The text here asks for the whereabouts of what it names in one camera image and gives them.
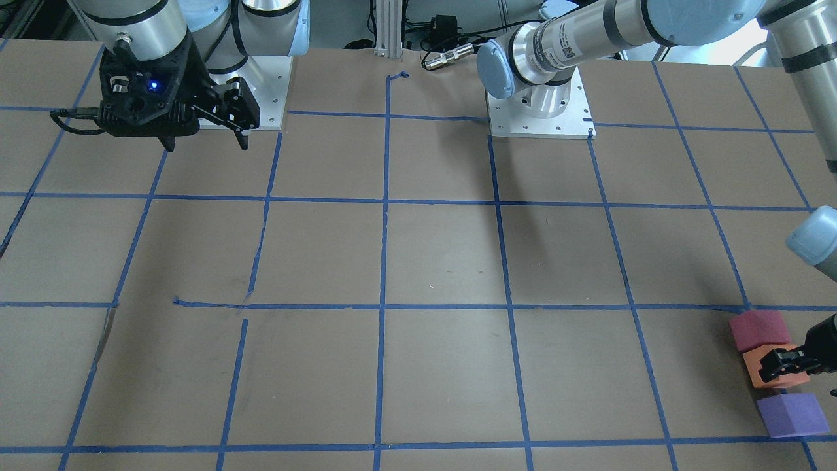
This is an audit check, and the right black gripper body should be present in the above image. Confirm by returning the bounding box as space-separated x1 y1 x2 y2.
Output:
97 31 213 139

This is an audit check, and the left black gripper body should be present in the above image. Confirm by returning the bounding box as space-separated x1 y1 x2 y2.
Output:
803 314 836 374

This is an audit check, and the orange foam cube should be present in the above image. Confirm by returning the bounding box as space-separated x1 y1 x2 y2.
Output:
742 343 811 390

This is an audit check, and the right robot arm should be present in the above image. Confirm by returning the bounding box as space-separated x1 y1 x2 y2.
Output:
50 1 311 152

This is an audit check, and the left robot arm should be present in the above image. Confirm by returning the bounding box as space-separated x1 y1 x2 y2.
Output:
477 1 835 385

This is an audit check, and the red foam cube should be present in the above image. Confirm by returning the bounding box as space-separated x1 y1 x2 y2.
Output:
728 310 792 354

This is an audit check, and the purple foam cube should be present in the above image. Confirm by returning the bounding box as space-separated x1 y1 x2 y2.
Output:
756 393 830 438

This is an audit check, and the silver metal cylinder connector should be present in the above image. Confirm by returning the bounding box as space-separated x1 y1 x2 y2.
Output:
422 43 475 71

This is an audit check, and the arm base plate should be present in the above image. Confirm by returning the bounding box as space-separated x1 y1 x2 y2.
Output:
210 56 295 131
485 69 597 140

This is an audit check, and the aluminium frame post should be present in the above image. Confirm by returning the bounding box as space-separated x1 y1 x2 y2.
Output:
373 0 403 60

